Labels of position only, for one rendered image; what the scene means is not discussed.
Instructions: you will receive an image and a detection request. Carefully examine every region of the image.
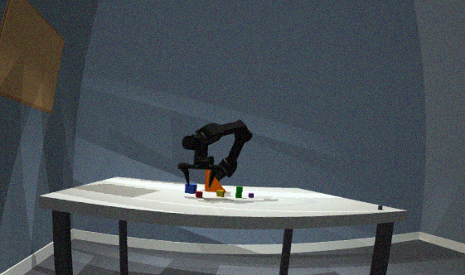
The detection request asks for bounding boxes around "blue cube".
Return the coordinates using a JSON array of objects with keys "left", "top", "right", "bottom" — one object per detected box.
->
[{"left": 185, "top": 184, "right": 197, "bottom": 194}]

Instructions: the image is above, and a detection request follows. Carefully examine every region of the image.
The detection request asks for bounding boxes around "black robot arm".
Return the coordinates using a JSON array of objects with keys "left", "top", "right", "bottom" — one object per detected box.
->
[{"left": 182, "top": 120, "right": 253, "bottom": 181}]

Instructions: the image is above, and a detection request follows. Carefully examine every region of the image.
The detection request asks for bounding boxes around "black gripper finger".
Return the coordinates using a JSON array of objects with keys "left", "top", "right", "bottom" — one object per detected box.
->
[
  {"left": 181, "top": 170, "right": 189, "bottom": 186},
  {"left": 208, "top": 172, "right": 219, "bottom": 188}
]

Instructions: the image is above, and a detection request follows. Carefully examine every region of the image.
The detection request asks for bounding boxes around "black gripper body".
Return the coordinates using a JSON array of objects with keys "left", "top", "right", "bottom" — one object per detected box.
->
[{"left": 177, "top": 151, "right": 223, "bottom": 173}]

